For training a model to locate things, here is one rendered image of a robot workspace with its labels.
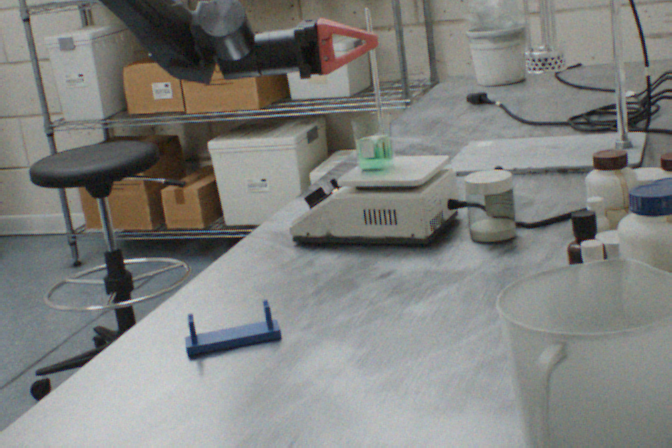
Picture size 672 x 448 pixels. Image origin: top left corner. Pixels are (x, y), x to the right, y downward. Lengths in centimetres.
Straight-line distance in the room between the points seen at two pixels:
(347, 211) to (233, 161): 240
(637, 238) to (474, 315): 20
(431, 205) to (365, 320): 26
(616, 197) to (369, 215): 31
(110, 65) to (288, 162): 80
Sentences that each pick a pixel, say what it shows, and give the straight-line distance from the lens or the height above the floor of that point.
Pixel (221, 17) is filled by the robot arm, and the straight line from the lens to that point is 130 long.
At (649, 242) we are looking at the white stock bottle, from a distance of 101.
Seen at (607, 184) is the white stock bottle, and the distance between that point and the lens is 124.
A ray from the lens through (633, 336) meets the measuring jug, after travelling 67.
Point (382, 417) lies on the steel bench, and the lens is 91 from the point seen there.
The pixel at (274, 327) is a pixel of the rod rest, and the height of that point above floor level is 76.
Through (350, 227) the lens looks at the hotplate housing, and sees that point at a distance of 136.
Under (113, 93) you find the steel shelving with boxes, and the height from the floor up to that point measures 64.
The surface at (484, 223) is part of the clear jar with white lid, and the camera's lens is 131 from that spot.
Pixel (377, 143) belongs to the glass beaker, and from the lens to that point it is 135.
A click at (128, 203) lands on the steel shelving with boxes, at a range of 399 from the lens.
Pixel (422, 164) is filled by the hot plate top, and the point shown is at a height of 84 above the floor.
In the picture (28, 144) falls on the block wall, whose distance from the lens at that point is 467.
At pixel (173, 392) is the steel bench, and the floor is 75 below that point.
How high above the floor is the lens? 117
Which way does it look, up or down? 15 degrees down
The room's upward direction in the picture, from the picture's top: 8 degrees counter-clockwise
